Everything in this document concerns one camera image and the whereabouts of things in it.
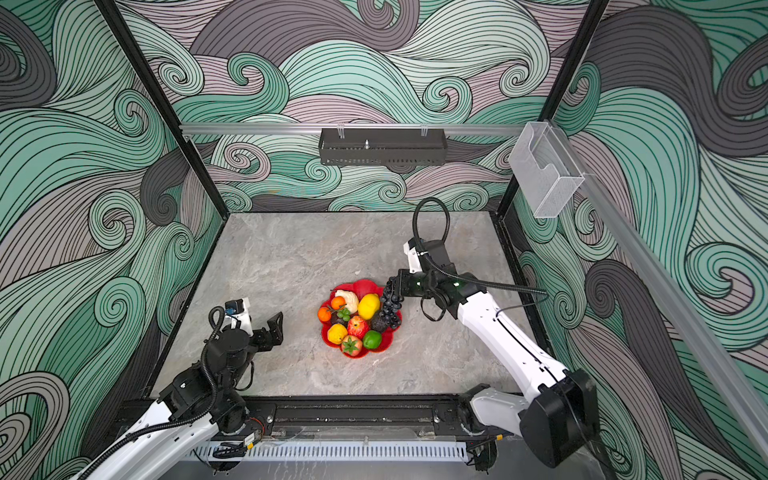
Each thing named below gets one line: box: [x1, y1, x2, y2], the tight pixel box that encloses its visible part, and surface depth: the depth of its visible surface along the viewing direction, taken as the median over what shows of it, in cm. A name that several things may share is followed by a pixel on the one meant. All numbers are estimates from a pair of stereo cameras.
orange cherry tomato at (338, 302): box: [331, 296, 347, 310], surface depth 87 cm
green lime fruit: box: [363, 330, 382, 350], surface depth 83 cm
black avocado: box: [371, 312, 387, 333], surface depth 86 cm
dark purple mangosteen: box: [331, 308, 351, 327], surface depth 87 cm
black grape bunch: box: [379, 277, 404, 329], surface depth 83 cm
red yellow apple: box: [341, 335, 362, 357], surface depth 80 cm
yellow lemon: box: [358, 293, 381, 320], surface depth 91 cm
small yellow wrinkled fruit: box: [327, 323, 348, 345], surface depth 84 cm
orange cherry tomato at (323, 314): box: [318, 306, 331, 322], surface depth 87 cm
